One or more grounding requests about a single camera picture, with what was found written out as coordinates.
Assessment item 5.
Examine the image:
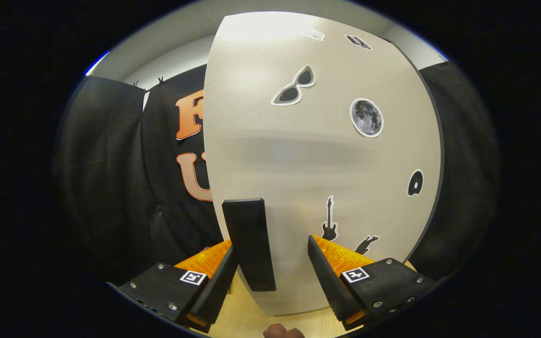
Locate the narrow ceiling light strip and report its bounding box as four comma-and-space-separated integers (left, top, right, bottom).
85, 51, 110, 77

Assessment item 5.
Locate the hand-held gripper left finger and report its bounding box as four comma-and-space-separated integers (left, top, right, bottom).
118, 239, 239, 334

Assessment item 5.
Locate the row of black cloth clips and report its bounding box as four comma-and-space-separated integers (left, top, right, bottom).
132, 77, 165, 90

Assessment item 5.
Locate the black door handle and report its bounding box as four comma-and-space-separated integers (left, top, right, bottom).
222, 198, 277, 292

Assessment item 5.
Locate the black backdrop cloth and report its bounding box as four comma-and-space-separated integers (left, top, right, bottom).
54, 61, 501, 284

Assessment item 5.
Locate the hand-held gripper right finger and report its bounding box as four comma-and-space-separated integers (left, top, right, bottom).
307, 234, 438, 330

